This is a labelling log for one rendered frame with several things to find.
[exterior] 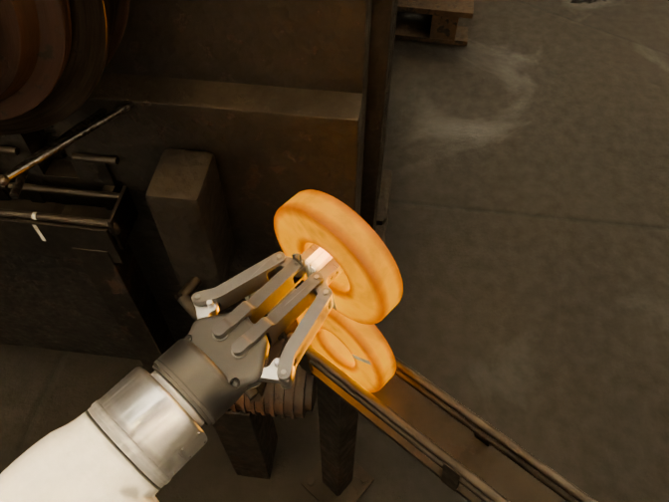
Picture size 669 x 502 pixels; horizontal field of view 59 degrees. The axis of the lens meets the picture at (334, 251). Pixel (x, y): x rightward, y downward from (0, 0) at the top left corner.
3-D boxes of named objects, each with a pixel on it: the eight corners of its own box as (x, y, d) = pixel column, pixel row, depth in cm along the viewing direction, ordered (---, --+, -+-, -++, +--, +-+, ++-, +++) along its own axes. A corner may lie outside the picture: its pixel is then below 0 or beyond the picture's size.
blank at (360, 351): (341, 360, 87) (327, 375, 86) (294, 278, 81) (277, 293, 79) (415, 390, 75) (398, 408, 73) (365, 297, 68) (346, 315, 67)
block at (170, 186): (195, 239, 105) (163, 140, 86) (239, 244, 105) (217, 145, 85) (178, 290, 99) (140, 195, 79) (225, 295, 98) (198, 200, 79)
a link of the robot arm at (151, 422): (173, 499, 51) (225, 446, 53) (140, 473, 43) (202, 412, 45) (111, 429, 54) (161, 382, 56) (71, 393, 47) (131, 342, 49)
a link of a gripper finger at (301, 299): (226, 345, 51) (237, 356, 51) (316, 265, 56) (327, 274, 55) (234, 363, 55) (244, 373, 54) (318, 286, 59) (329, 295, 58)
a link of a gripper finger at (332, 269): (303, 284, 56) (327, 302, 55) (338, 251, 58) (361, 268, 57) (305, 292, 57) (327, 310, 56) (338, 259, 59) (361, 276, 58)
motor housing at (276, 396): (234, 424, 142) (191, 314, 99) (325, 436, 141) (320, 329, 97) (222, 480, 135) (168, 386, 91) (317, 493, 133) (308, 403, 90)
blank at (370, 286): (281, 163, 59) (256, 182, 58) (401, 232, 51) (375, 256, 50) (308, 260, 71) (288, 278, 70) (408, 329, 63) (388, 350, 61)
